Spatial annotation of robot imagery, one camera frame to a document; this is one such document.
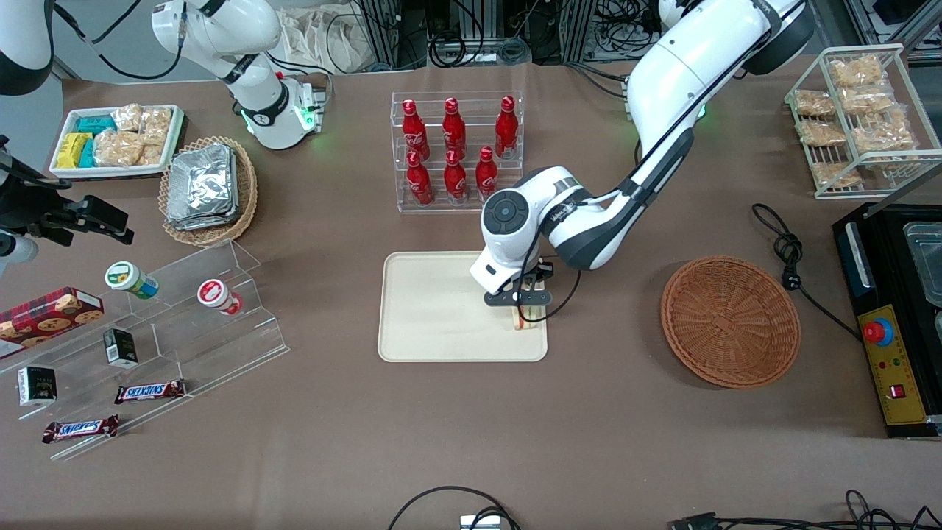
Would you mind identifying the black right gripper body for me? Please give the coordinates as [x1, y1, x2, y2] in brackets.
[0, 174, 76, 238]

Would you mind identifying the triangular sandwich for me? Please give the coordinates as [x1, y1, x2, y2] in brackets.
[511, 297, 548, 332]

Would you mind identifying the white rectangular snack tray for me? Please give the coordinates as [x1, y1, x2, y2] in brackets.
[49, 104, 185, 180]

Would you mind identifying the beige rectangular tray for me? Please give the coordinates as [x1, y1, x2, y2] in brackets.
[378, 250, 549, 364]

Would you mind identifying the oval light wicker basket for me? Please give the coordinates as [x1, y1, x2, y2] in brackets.
[157, 135, 259, 248]

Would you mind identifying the round brown wicker basket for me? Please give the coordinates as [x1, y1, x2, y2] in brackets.
[660, 255, 802, 389]

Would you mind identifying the green lid yogurt cup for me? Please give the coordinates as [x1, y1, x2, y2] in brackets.
[104, 261, 160, 300]

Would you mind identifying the yellow snack pack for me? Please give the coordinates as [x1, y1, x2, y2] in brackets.
[56, 132, 93, 169]

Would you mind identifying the stack of silver foil packets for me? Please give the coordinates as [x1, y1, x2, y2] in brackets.
[166, 143, 241, 231]

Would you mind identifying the red tartan cookie box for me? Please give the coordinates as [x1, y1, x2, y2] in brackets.
[0, 286, 105, 360]

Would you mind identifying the red cola bottle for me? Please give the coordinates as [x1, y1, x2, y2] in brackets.
[475, 145, 500, 202]
[401, 99, 431, 160]
[443, 149, 469, 202]
[406, 150, 434, 206]
[442, 96, 467, 159]
[495, 95, 520, 160]

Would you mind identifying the red lid yogurt cup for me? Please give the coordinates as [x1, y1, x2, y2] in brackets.
[196, 278, 244, 317]

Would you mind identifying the clear acrylic stepped display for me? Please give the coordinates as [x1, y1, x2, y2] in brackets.
[0, 238, 290, 463]

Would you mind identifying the small black and white carton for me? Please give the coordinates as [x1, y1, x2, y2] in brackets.
[17, 365, 58, 408]

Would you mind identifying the snickers chocolate bar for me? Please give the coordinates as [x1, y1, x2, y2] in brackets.
[114, 379, 187, 405]
[42, 414, 120, 444]

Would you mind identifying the clear acrylic bottle rack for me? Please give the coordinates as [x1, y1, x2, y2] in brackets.
[390, 91, 525, 214]

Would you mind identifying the cream cloth bag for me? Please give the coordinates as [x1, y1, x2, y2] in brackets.
[277, 5, 369, 75]

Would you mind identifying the black appliance box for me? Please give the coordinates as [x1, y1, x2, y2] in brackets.
[832, 202, 942, 441]

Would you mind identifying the yellow control panel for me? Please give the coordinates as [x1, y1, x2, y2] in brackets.
[857, 303, 930, 427]

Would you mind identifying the clear plastic container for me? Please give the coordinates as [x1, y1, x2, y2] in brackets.
[903, 220, 942, 308]

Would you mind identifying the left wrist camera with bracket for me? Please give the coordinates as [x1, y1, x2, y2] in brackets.
[483, 289, 553, 307]

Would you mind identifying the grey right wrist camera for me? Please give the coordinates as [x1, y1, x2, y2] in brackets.
[0, 231, 39, 278]

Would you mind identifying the black looped table cable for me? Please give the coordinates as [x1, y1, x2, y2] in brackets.
[387, 485, 520, 530]

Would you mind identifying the black coiled cable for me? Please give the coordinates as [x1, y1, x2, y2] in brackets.
[428, 31, 488, 69]

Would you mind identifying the black power cable with plug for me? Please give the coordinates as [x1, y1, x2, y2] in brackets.
[751, 203, 863, 342]

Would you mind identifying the aluminium frame rack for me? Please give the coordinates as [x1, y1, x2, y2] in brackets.
[353, 0, 663, 72]

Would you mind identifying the black cable bundle with connector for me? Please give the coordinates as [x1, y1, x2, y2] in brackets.
[670, 489, 942, 530]

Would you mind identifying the white wire rack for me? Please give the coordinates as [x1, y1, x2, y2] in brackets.
[784, 43, 942, 201]

